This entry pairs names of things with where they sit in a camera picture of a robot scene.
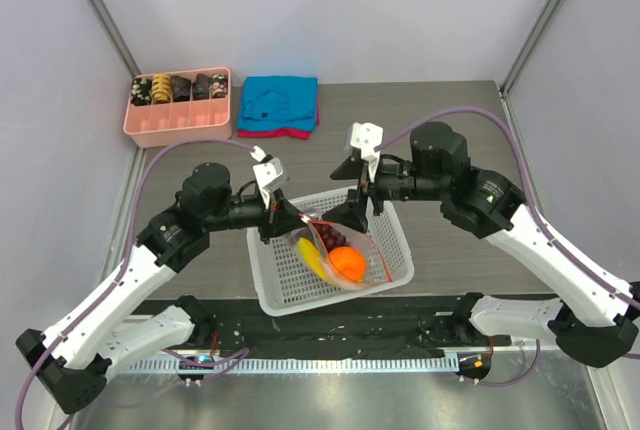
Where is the orange fruit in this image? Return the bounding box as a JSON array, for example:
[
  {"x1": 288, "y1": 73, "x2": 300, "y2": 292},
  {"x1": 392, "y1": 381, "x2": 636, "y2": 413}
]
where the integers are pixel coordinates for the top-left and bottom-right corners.
[{"x1": 329, "y1": 246, "x2": 367, "y2": 282}]

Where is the yellow banana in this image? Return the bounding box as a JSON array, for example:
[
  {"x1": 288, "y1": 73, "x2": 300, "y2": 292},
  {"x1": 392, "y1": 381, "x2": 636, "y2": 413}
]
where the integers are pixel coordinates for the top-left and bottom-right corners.
[{"x1": 296, "y1": 237, "x2": 329, "y2": 283}]

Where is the dark brown rolled sock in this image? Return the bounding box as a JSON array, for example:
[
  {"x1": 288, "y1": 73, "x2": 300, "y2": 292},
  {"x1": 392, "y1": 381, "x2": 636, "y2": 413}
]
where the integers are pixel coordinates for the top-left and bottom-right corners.
[{"x1": 170, "y1": 75, "x2": 192, "y2": 102}]

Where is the white plastic basket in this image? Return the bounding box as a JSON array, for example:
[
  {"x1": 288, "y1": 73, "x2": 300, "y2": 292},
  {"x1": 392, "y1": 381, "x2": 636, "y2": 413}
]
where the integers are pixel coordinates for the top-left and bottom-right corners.
[{"x1": 246, "y1": 202, "x2": 414, "y2": 317}]

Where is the white slotted cable duct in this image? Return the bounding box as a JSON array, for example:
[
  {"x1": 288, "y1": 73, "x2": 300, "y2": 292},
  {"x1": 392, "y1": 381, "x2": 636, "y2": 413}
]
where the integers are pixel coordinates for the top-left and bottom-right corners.
[{"x1": 124, "y1": 353, "x2": 459, "y2": 376}]

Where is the yellow striped rolled sock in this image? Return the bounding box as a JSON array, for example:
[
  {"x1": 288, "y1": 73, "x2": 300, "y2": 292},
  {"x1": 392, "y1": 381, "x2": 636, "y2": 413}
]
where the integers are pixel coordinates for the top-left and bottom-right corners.
[{"x1": 151, "y1": 73, "x2": 172, "y2": 105}]

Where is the black patterned rolled sock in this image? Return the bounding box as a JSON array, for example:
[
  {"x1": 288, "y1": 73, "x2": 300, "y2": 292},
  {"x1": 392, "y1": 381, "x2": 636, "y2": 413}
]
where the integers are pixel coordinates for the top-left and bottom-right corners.
[{"x1": 192, "y1": 73, "x2": 211, "y2": 101}]

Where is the pink organizer box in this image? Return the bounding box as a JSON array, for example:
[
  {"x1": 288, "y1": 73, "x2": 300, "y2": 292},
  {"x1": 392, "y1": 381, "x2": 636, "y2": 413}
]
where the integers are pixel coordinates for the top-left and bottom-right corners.
[{"x1": 123, "y1": 67, "x2": 232, "y2": 149}]

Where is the black floral rolled sock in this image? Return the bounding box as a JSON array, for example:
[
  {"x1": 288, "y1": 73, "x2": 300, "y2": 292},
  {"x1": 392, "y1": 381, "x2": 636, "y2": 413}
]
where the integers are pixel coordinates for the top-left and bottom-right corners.
[{"x1": 129, "y1": 77, "x2": 152, "y2": 106}]

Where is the black pink floral sock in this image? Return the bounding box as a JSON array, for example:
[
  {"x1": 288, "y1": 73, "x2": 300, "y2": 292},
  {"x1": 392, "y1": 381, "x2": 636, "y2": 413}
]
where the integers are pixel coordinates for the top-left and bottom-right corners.
[{"x1": 209, "y1": 73, "x2": 229, "y2": 99}]

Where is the purple grape bunch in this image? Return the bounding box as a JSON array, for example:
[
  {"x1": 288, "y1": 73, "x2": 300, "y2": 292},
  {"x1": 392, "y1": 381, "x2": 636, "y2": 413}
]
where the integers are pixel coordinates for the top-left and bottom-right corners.
[{"x1": 319, "y1": 225, "x2": 348, "y2": 252}]

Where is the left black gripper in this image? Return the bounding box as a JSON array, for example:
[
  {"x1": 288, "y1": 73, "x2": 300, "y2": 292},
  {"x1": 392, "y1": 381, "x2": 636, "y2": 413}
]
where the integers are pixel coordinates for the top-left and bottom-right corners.
[{"x1": 204, "y1": 186, "x2": 309, "y2": 244}]

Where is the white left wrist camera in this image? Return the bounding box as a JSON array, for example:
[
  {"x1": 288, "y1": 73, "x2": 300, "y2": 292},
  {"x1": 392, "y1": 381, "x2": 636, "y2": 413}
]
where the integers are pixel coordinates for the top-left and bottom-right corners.
[{"x1": 250, "y1": 146, "x2": 288, "y2": 207}]

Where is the magenta folded cloth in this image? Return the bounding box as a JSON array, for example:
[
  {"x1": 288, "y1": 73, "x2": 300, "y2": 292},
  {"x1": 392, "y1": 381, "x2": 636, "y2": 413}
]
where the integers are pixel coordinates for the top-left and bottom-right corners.
[{"x1": 237, "y1": 107, "x2": 319, "y2": 140}]

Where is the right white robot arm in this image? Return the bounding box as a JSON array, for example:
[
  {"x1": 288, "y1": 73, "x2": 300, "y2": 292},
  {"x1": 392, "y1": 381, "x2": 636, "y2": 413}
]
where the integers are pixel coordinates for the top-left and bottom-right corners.
[{"x1": 323, "y1": 122, "x2": 639, "y2": 368}]

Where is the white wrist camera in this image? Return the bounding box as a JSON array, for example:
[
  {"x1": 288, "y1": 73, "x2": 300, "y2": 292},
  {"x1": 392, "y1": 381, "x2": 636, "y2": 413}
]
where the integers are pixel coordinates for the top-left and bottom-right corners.
[
  {"x1": 347, "y1": 122, "x2": 384, "y2": 182},
  {"x1": 250, "y1": 146, "x2": 288, "y2": 207}
]

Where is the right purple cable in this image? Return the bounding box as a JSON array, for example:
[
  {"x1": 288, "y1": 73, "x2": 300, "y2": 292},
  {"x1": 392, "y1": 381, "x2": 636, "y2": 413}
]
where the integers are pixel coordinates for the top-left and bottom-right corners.
[{"x1": 374, "y1": 106, "x2": 640, "y2": 389}]

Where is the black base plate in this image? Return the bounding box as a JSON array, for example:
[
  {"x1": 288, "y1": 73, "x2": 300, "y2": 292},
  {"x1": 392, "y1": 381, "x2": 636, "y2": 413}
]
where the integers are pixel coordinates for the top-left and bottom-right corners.
[{"x1": 170, "y1": 296, "x2": 520, "y2": 361}]

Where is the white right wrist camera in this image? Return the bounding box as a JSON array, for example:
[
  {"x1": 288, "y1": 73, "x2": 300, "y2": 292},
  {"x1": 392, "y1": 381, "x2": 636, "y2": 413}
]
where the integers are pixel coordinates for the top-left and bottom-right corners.
[{"x1": 347, "y1": 122, "x2": 384, "y2": 182}]

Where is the clear orange zip bag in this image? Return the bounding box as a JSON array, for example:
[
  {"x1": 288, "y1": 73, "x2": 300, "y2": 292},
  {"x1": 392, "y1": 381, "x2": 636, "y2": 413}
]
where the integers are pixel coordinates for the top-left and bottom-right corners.
[{"x1": 285, "y1": 214, "x2": 393, "y2": 292}]

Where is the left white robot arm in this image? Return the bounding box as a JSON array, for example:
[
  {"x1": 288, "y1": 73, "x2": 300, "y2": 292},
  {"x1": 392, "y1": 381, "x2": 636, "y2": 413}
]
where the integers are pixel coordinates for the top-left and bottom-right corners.
[{"x1": 16, "y1": 157, "x2": 302, "y2": 415}]

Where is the blue folded cloth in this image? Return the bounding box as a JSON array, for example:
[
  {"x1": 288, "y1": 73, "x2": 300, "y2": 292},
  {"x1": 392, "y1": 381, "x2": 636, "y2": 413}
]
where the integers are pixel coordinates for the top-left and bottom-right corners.
[{"x1": 237, "y1": 76, "x2": 319, "y2": 133}]

